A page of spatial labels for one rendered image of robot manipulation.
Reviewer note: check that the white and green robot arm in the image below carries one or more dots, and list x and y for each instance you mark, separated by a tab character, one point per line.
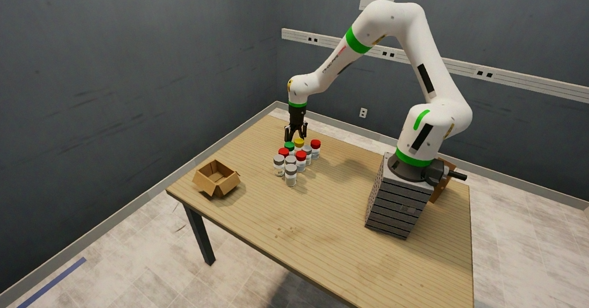
445	113

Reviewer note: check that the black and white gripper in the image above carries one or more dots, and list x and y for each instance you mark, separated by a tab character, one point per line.
296	122

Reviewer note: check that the white bottle with grey ribbed cap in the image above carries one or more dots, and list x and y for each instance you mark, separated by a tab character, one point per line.
290	175

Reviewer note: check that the yellow-capped bottle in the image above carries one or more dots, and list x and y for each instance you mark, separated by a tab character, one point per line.
298	143

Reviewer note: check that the green-capped white bottle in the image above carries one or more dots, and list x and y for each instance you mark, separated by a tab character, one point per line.
290	146

